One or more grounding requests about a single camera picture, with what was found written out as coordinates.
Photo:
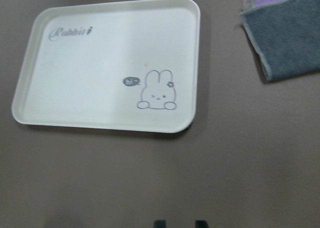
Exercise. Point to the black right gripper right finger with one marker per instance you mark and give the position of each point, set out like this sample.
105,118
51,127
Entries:
201,224

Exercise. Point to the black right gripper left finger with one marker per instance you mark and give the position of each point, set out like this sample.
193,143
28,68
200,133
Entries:
159,224

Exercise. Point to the cream rabbit serving tray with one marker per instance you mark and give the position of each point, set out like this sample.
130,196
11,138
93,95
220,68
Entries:
129,65

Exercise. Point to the grey folded cloth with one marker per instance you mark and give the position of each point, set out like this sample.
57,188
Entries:
286,36

